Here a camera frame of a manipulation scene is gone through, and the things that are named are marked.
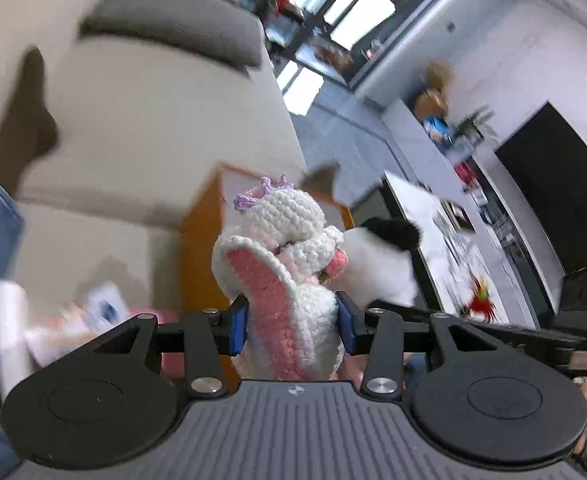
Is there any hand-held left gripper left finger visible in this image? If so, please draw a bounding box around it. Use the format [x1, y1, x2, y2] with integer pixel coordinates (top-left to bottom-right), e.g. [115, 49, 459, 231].
[92, 295, 250, 402]

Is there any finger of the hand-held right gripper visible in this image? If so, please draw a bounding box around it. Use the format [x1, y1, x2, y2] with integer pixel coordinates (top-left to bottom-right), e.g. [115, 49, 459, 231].
[368, 299, 587, 361]

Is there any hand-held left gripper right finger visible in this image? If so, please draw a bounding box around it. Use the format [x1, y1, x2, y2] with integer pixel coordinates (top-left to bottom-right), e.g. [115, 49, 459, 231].
[335, 292, 505, 404]

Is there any black white plush toy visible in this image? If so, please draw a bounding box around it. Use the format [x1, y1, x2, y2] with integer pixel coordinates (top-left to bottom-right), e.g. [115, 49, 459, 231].
[342, 216, 423, 311]

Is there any white pink crocheted toy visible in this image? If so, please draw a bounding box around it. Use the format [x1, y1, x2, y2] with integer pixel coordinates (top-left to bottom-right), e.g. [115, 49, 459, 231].
[212, 174, 350, 382]

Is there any orange storage box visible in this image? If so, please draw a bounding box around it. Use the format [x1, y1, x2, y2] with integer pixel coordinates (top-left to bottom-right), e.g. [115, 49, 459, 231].
[180, 162, 355, 392]

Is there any red yellow feather toy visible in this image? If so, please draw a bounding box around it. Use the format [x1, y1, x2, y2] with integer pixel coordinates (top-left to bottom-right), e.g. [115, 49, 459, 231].
[459, 271, 500, 322]

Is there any pink soft item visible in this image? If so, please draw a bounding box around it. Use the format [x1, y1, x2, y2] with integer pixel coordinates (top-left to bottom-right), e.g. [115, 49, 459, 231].
[132, 307, 182, 377]

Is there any white marble coffee table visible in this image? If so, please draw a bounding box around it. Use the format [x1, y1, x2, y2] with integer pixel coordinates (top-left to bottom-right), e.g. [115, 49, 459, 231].
[352, 170, 541, 328]

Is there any black television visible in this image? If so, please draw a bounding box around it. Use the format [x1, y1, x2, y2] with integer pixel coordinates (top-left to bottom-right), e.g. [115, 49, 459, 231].
[493, 101, 587, 274]

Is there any white blue printed packet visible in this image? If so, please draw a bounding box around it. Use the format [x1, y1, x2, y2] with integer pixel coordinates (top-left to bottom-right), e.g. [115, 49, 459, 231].
[82, 281, 130, 335]

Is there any red ornament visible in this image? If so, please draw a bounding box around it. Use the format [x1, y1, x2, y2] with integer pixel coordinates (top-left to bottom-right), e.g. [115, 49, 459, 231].
[455, 161, 477, 187]

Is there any white television cabinet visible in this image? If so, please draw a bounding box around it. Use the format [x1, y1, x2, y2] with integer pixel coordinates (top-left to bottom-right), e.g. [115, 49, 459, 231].
[379, 96, 574, 333]

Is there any green potted plant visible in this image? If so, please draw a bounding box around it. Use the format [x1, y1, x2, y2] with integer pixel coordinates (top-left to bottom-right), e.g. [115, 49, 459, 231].
[452, 106, 500, 145]

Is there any blue printed box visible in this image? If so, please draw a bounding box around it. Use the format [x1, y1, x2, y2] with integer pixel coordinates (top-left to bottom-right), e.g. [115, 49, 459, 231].
[422, 115, 455, 144]

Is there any beige sofa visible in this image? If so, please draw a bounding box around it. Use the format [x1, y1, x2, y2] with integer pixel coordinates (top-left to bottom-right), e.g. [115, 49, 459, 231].
[0, 0, 310, 323]

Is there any white book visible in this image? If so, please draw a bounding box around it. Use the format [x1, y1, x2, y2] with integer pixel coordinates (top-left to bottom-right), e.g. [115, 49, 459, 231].
[0, 280, 42, 403]

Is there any orange brown figurine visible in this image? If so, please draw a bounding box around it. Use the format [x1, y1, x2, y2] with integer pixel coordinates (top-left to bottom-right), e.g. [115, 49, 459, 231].
[412, 59, 453, 117]

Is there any glass balcony door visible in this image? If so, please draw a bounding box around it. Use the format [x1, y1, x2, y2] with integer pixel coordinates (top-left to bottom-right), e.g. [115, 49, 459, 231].
[272, 0, 441, 117]

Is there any grey striped sofa cushion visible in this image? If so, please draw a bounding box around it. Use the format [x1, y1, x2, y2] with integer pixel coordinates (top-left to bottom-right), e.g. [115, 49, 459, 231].
[78, 0, 267, 69]

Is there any dark photo frame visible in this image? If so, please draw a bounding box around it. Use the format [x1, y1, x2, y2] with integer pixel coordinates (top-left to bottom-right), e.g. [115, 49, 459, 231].
[440, 199, 477, 234]

